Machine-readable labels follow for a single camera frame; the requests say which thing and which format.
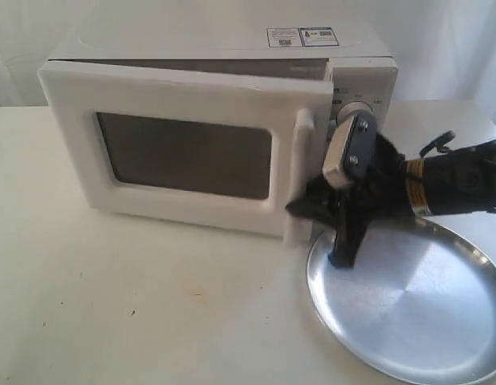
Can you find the white microwave oven body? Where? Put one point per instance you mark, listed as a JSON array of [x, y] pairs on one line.
[[361, 67]]

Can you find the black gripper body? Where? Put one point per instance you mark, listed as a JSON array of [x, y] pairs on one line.
[[380, 195]]

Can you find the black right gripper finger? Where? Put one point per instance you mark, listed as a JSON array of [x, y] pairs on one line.
[[350, 231]]

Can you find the blue white label sticker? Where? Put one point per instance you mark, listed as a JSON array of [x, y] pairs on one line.
[[299, 37]]

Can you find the white microwave door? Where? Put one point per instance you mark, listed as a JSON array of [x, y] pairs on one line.
[[222, 150]]

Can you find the round stainless steel plate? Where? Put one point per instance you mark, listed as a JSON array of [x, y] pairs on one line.
[[419, 303]]

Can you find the upper white control knob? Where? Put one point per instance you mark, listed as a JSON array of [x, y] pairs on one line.
[[351, 108]]

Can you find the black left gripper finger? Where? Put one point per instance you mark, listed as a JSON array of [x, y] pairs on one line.
[[318, 203]]

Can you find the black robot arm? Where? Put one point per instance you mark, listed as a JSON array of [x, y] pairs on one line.
[[457, 181]]

